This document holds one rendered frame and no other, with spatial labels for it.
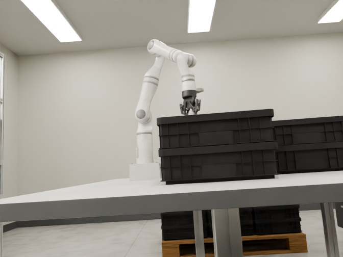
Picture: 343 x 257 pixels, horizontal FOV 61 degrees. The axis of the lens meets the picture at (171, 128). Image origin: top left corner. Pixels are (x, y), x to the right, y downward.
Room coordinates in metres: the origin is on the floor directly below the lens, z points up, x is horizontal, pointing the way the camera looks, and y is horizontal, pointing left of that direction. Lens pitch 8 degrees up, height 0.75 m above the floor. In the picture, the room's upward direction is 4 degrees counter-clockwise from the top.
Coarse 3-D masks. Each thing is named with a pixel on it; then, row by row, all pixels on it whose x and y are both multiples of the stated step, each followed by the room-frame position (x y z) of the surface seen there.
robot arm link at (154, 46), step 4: (152, 40) 1.66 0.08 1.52; (156, 40) 1.64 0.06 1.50; (148, 44) 1.68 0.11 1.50; (152, 44) 1.65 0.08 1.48; (156, 44) 1.63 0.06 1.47; (160, 44) 1.61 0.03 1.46; (148, 48) 1.68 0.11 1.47; (152, 48) 1.65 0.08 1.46; (156, 48) 1.62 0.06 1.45; (160, 48) 1.60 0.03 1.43; (164, 48) 1.58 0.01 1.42; (168, 48) 1.56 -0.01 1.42; (172, 48) 1.55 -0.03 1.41; (152, 52) 1.65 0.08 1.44; (156, 52) 1.62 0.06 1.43; (160, 52) 1.60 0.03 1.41; (164, 52) 1.57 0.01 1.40; (168, 52) 1.55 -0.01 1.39; (172, 52) 1.53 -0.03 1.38; (164, 56) 1.59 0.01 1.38; (168, 56) 1.55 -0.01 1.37; (172, 60) 1.55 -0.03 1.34
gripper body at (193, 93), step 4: (184, 92) 1.46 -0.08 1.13; (188, 92) 1.45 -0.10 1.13; (192, 92) 1.45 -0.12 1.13; (196, 92) 1.48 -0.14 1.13; (184, 96) 1.46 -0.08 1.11; (188, 96) 1.45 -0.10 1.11; (192, 96) 1.45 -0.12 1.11; (196, 96) 1.47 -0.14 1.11; (184, 100) 1.50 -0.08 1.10; (192, 100) 1.45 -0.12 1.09; (188, 104) 1.48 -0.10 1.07; (192, 104) 1.46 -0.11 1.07; (188, 108) 1.49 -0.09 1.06
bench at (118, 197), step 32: (64, 192) 0.94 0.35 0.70; (96, 192) 0.84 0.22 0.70; (128, 192) 0.76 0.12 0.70; (160, 192) 0.70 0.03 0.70; (192, 192) 0.66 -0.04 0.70; (224, 192) 0.65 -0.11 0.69; (256, 192) 0.65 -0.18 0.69; (288, 192) 0.65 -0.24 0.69; (320, 192) 0.65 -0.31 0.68; (224, 224) 0.70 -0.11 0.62; (224, 256) 0.70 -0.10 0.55
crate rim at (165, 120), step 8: (224, 112) 0.97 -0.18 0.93; (232, 112) 0.97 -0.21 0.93; (240, 112) 0.97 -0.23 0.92; (248, 112) 0.97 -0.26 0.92; (256, 112) 0.96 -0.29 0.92; (264, 112) 0.96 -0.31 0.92; (272, 112) 0.96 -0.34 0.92; (160, 120) 0.99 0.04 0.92; (168, 120) 0.99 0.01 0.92; (176, 120) 0.99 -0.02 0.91; (184, 120) 0.98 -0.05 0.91; (192, 120) 0.98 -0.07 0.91; (200, 120) 0.98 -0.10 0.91
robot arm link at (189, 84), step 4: (188, 80) 1.45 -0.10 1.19; (192, 80) 1.46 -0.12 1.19; (184, 84) 1.45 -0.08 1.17; (188, 84) 1.45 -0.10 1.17; (192, 84) 1.45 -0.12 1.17; (184, 88) 1.45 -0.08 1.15; (188, 88) 1.45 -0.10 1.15; (192, 88) 1.45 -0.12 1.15; (196, 88) 1.49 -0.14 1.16; (200, 88) 1.49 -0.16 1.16; (200, 92) 1.52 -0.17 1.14
